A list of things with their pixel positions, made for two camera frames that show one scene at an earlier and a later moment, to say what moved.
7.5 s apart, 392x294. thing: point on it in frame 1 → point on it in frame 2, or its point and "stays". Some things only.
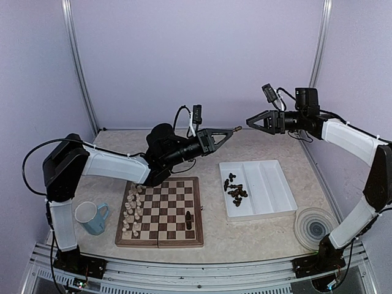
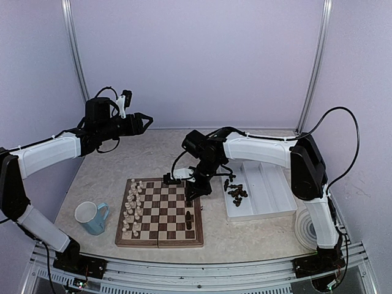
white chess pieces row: [133, 205] stays
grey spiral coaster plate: [312, 225] stays
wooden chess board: [168, 215] stays
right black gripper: [276, 124] → [202, 190]
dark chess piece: [188, 216] stays
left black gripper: [206, 141] → [136, 128]
